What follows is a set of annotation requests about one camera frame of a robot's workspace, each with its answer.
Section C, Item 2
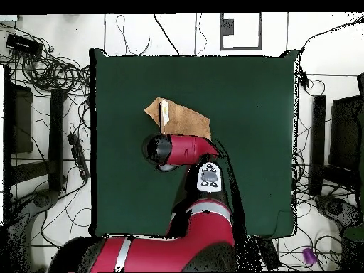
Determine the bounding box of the dark green table cloth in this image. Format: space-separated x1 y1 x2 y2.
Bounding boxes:
88 48 299 239

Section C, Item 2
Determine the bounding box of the coiled black cable tangle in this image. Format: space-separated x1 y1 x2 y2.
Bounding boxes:
16 48 91 96

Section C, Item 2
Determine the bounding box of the purple small object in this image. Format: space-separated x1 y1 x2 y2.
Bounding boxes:
301 246 317 266

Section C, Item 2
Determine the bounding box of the orange terry towel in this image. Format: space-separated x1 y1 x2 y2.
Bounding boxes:
144 97 213 141

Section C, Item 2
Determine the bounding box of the thin black looped cable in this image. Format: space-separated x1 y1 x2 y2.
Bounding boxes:
115 14 151 57

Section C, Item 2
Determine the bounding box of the black power strip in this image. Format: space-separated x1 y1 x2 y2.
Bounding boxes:
67 132 90 181

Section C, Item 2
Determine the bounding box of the grey black stand base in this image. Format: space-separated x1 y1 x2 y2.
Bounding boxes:
6 188 60 272
314 193 364 228

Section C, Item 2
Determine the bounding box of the black electronics box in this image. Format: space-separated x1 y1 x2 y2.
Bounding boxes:
5 33 44 57

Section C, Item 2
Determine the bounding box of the grey rectangular floor frame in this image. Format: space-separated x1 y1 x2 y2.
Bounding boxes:
220 12 263 51

